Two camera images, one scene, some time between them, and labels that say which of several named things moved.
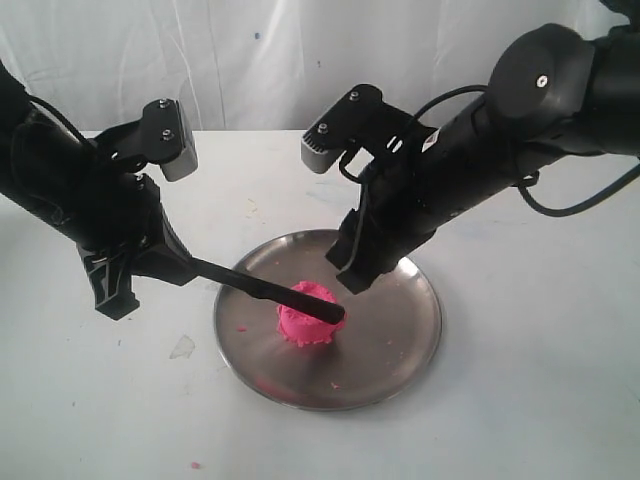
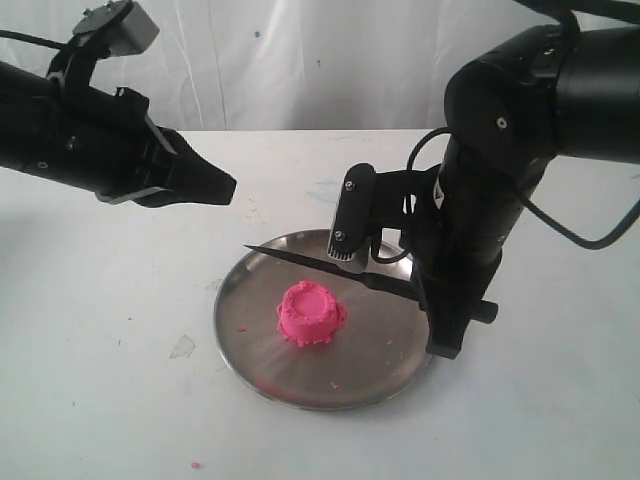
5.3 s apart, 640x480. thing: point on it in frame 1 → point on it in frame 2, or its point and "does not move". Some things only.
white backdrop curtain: [265, 66] does not move
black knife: [272, 294] → [410, 288]
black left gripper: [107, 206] → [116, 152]
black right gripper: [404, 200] → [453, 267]
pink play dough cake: [304, 328] does not move
